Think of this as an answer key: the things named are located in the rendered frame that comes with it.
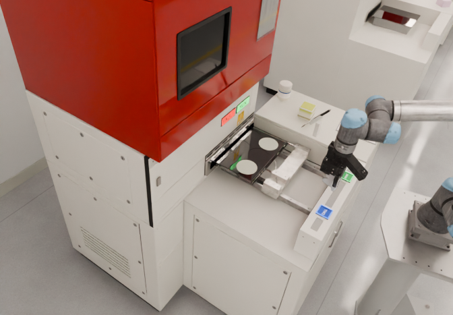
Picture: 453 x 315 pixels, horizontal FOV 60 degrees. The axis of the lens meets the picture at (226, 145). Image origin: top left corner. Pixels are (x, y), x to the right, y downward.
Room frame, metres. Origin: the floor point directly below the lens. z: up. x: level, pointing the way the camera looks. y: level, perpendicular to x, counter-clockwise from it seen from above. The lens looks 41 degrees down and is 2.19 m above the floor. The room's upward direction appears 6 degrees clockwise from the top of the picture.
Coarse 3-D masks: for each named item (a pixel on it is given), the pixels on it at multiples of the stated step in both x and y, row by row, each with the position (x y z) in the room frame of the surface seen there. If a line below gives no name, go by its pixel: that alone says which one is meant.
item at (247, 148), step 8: (248, 128) 1.66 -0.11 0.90; (240, 136) 1.59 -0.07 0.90; (248, 136) 1.60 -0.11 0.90; (256, 136) 1.60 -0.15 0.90; (264, 136) 1.61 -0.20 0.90; (232, 144) 1.52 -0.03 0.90; (240, 144) 1.52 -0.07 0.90; (248, 144) 1.53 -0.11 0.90; (256, 144) 1.54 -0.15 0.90; (280, 144) 1.56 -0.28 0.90; (224, 152) 1.45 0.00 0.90; (232, 152) 1.46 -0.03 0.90; (240, 152) 1.46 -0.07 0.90; (248, 152) 1.47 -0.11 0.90; (256, 152) 1.48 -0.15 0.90; (264, 152) 1.48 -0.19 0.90; (272, 152) 1.49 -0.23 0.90; (216, 160) 1.39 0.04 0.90; (224, 160) 1.40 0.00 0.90; (232, 160) 1.40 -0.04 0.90; (240, 160) 1.41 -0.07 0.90; (256, 160) 1.42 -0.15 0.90; (264, 160) 1.43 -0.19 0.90; (232, 168) 1.35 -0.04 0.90; (248, 176) 1.30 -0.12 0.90
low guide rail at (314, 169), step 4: (276, 152) 1.56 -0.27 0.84; (280, 152) 1.55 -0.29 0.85; (284, 152) 1.55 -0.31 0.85; (280, 156) 1.55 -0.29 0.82; (284, 156) 1.54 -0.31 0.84; (304, 164) 1.48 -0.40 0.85; (308, 164) 1.48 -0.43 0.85; (304, 168) 1.48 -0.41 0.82; (308, 168) 1.47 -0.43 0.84; (312, 168) 1.46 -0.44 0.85; (316, 168) 1.46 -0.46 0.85; (312, 172) 1.46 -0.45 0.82; (316, 172) 1.45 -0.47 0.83; (320, 172) 1.44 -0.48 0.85; (324, 176) 1.42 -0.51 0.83
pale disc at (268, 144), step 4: (260, 140) 1.57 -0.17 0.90; (264, 140) 1.58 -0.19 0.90; (268, 140) 1.58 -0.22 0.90; (272, 140) 1.58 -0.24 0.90; (260, 144) 1.54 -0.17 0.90; (264, 144) 1.54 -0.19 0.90; (268, 144) 1.55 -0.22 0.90; (272, 144) 1.55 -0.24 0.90; (276, 144) 1.55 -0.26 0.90; (264, 148) 1.51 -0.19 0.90; (268, 148) 1.51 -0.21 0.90; (272, 148) 1.52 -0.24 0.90
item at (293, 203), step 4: (228, 172) 1.39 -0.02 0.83; (252, 180) 1.33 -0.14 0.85; (256, 184) 1.31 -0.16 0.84; (260, 184) 1.31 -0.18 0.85; (260, 188) 1.30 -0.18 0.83; (280, 196) 1.24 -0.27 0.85; (284, 196) 1.24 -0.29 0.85; (288, 196) 1.25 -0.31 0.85; (280, 200) 1.24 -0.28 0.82; (284, 200) 1.23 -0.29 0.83; (288, 200) 1.23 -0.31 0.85; (292, 200) 1.22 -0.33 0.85; (296, 200) 1.23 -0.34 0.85; (292, 204) 1.21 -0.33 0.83; (296, 204) 1.20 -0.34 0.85; (300, 204) 1.20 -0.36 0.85; (296, 208) 1.20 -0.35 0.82; (300, 208) 1.19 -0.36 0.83; (304, 208) 1.18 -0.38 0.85; (308, 208) 1.18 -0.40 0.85; (304, 212) 1.18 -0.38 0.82; (308, 212) 1.17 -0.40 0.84
